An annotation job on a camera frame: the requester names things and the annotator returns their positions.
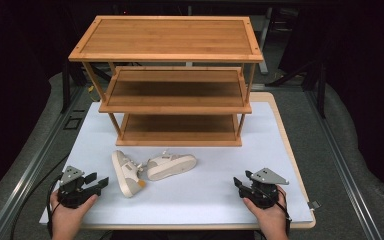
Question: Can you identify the black metal post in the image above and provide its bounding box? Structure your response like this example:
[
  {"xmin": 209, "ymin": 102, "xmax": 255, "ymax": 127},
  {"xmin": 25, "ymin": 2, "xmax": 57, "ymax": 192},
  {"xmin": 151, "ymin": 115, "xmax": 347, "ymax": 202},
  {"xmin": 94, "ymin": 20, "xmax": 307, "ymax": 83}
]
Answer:
[{"xmin": 61, "ymin": 63, "xmax": 72, "ymax": 114}]

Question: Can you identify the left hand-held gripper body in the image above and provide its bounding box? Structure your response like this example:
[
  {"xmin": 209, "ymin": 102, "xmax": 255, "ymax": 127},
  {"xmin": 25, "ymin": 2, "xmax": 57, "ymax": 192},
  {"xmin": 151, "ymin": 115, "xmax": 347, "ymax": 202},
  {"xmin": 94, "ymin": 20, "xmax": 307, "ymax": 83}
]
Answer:
[{"xmin": 57, "ymin": 165, "xmax": 96, "ymax": 210}]

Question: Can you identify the grey padded cover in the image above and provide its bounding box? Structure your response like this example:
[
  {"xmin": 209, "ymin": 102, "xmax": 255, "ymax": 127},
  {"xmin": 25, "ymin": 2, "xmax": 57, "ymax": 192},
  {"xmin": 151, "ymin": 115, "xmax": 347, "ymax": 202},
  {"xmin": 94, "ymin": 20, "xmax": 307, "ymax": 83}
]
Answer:
[
  {"xmin": 323, "ymin": 83, "xmax": 384, "ymax": 240},
  {"xmin": 0, "ymin": 72, "xmax": 93, "ymax": 240}
]

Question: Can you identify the grey metal stand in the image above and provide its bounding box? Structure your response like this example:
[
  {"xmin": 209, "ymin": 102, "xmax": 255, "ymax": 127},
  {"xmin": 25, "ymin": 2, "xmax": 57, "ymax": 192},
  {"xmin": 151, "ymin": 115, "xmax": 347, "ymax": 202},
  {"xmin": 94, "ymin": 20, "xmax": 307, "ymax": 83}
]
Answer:
[{"xmin": 257, "ymin": 16, "xmax": 272, "ymax": 75}]

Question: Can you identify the aluminium rail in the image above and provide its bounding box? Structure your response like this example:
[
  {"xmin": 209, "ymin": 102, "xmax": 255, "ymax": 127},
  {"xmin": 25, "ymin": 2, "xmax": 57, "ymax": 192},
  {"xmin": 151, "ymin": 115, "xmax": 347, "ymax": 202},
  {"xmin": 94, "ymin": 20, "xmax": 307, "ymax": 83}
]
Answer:
[
  {"xmin": 0, "ymin": 86, "xmax": 88, "ymax": 240},
  {"xmin": 304, "ymin": 89, "xmax": 384, "ymax": 240}
]

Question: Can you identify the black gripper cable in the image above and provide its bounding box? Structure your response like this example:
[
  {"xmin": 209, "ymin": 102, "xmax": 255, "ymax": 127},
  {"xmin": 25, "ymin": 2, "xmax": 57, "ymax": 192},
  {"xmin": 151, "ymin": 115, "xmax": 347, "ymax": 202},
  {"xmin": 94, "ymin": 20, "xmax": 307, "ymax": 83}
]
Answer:
[
  {"xmin": 276, "ymin": 189, "xmax": 293, "ymax": 236},
  {"xmin": 45, "ymin": 174, "xmax": 63, "ymax": 238}
]

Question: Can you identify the white grey sneaker yellow heel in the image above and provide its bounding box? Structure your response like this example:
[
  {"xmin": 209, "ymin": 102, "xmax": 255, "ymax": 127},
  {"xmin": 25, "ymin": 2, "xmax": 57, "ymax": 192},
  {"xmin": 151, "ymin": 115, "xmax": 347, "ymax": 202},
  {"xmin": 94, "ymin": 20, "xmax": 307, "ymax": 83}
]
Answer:
[
  {"xmin": 111, "ymin": 149, "xmax": 147, "ymax": 198},
  {"xmin": 146, "ymin": 151, "xmax": 198, "ymax": 182}
]

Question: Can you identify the person's right hand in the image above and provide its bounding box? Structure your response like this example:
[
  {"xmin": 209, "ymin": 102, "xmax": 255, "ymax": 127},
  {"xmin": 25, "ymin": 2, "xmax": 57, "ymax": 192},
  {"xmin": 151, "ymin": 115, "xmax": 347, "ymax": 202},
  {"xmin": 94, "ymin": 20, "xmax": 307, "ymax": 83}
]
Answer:
[{"xmin": 242, "ymin": 185, "xmax": 290, "ymax": 233}]

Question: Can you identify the black floor cable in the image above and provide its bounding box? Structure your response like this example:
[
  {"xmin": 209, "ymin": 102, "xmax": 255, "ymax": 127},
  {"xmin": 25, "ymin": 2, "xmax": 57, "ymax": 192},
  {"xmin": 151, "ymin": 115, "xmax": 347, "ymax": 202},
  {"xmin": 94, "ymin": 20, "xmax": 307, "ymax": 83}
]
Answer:
[{"xmin": 9, "ymin": 153, "xmax": 71, "ymax": 240}]

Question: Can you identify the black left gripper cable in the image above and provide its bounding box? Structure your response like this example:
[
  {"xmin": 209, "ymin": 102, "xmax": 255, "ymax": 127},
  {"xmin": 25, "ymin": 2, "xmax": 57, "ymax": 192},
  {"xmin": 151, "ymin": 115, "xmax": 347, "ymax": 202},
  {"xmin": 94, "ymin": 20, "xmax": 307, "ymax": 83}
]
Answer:
[{"xmin": 45, "ymin": 174, "xmax": 63, "ymax": 238}]

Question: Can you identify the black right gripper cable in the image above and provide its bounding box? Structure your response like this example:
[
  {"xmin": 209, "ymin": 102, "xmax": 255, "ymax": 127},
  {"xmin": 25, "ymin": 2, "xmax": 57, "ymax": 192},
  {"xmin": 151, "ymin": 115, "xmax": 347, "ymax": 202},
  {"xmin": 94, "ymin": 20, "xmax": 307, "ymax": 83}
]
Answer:
[{"xmin": 276, "ymin": 189, "xmax": 293, "ymax": 236}]

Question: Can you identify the person's left hand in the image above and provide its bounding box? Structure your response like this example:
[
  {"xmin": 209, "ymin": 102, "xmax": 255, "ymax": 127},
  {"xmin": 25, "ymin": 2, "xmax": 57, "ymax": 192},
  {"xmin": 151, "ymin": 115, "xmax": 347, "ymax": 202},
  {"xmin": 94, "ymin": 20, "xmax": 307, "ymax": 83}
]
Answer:
[{"xmin": 49, "ymin": 189, "xmax": 100, "ymax": 233}]

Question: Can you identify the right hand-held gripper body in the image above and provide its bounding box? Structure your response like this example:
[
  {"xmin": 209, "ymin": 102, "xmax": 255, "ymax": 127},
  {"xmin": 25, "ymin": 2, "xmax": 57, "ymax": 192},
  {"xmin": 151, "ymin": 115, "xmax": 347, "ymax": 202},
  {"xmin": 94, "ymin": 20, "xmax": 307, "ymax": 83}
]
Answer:
[{"xmin": 241, "ymin": 167, "xmax": 290, "ymax": 210}]

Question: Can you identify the white table mat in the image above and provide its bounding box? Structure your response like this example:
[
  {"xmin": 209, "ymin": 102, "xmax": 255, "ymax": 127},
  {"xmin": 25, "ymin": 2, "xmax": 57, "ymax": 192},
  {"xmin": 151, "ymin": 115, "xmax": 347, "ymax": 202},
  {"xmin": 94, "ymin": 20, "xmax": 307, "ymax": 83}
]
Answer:
[{"xmin": 39, "ymin": 101, "xmax": 315, "ymax": 225}]

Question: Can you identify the wooden three-tier shoe rack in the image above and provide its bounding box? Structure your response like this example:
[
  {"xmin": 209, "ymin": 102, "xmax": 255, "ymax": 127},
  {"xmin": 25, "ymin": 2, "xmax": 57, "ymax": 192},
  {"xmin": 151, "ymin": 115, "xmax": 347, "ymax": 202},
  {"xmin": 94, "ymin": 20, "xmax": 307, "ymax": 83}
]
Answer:
[{"xmin": 68, "ymin": 14, "xmax": 264, "ymax": 148}]

